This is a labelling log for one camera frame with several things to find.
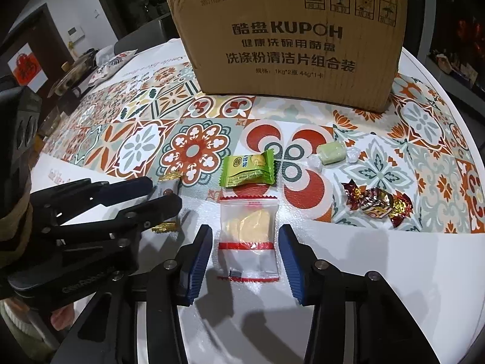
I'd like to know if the white sideboard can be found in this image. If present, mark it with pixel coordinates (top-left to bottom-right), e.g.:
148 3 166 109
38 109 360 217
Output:
426 51 485 96

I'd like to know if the floral patterned pillow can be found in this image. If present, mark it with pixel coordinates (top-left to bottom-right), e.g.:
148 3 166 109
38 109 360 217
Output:
89 49 138 84

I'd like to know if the red gold candy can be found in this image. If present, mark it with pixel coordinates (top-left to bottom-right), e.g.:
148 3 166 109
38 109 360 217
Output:
340 180 414 229

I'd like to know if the dark brown door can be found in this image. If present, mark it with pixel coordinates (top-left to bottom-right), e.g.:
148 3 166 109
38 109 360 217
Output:
0 3 73 96

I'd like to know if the green snack packet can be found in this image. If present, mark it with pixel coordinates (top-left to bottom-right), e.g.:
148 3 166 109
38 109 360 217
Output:
220 149 277 190

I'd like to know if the white packet with gold ends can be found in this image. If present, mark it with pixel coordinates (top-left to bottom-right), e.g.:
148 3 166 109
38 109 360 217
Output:
151 171 194 234

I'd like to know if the green clear candy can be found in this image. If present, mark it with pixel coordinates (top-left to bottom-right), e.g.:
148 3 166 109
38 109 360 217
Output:
307 142 360 170

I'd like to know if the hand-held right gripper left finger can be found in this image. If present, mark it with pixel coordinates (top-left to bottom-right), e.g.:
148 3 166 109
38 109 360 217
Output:
51 224 214 364

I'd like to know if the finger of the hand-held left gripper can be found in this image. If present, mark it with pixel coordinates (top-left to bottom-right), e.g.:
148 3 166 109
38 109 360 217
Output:
30 176 154 221
42 193 183 244

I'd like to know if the metal hot pot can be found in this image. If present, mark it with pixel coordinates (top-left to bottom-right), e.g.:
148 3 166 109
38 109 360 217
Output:
47 66 95 98

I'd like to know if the person's left hand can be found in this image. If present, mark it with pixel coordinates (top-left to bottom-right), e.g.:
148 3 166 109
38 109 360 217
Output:
48 308 73 331

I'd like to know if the grey dining chair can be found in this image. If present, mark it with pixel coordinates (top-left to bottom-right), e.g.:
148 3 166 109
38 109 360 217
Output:
115 18 179 56

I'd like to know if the red door decoration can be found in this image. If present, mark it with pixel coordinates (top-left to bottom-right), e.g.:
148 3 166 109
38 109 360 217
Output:
14 52 48 84

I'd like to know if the brown cardboard box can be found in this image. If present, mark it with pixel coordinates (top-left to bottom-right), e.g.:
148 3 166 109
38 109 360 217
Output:
167 0 410 114

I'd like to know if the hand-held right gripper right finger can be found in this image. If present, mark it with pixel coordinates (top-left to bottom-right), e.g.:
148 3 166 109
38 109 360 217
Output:
278 224 442 364

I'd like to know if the clear yellow cracker packet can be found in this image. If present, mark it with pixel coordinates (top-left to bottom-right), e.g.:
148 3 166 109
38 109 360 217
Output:
216 194 280 282

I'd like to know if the patterned white tablecloth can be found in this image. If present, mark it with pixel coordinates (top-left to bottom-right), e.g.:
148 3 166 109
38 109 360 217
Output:
28 38 485 364

